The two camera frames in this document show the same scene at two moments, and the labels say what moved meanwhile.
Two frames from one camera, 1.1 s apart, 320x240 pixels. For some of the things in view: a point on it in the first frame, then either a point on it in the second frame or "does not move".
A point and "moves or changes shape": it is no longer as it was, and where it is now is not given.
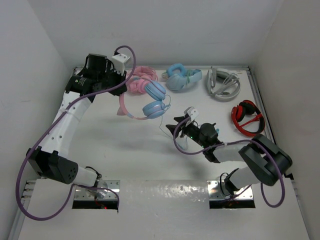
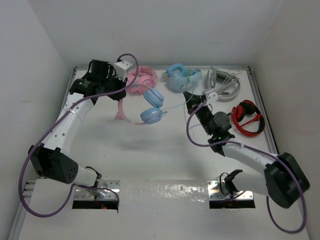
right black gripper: x=184 y=128 → x=192 y=100
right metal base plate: x=215 y=192 does not move
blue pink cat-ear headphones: x=151 y=110 moves or changes shape
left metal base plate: x=84 y=194 does not move
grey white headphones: x=222 y=84 does not move
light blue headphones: x=178 y=77 does not move
